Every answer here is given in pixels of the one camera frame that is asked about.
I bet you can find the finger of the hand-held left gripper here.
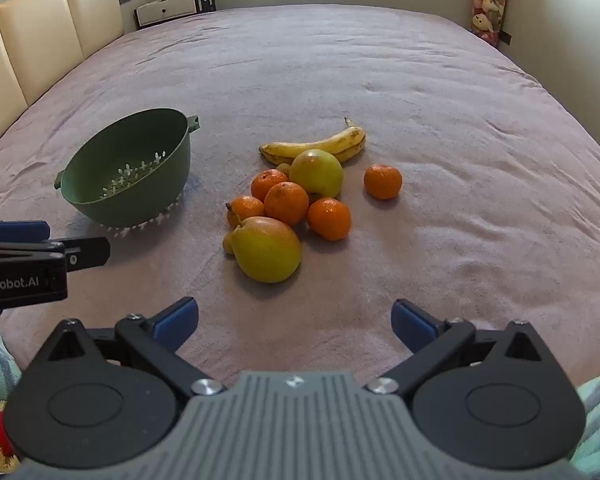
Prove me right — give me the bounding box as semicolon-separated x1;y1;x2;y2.
0;219;50;244
0;237;112;273

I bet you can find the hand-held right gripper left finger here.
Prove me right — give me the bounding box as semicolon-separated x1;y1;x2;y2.
47;296;225;402

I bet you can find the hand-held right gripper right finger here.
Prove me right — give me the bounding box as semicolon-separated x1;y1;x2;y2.
367;298;548;401

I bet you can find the green plastic colander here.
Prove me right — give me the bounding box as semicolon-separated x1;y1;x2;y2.
54;108;201;238

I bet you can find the large yellow-green apple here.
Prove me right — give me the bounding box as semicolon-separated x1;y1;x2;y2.
230;216;302;283

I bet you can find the orange mandarin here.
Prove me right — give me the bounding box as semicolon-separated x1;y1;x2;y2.
226;195;266;229
363;164;403;201
264;181;310;226
307;197;352;241
251;169;289;202

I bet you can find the green apple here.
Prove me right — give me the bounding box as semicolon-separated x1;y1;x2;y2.
288;149;344;200

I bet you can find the yellow spotted banana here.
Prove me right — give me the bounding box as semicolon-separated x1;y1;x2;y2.
258;117;367;166

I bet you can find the cream padded headboard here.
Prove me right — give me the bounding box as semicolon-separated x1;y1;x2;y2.
0;0;126;161

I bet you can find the white nightstand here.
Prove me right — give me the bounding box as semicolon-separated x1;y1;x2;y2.
133;0;217;30

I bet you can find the hanging plush toy organizer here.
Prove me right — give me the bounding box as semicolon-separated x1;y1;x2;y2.
471;0;510;43

